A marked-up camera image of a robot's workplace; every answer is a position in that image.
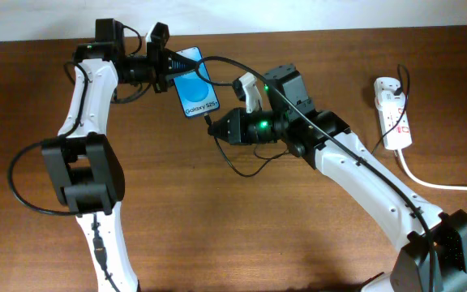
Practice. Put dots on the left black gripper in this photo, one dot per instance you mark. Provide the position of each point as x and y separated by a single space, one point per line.
163 60

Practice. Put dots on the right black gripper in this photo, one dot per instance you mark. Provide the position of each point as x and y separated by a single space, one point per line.
236 126

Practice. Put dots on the blue Samsung Galaxy smartphone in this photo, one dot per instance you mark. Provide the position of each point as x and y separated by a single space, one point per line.
196 96

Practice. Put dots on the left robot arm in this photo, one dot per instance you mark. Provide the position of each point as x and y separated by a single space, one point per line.
85 172

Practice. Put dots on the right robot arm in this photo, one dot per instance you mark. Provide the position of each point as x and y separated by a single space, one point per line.
431 244

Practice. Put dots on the white USB charger plug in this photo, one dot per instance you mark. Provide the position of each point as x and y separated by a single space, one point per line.
388 98

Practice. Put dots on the white power strip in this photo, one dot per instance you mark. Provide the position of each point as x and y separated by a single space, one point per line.
393 121

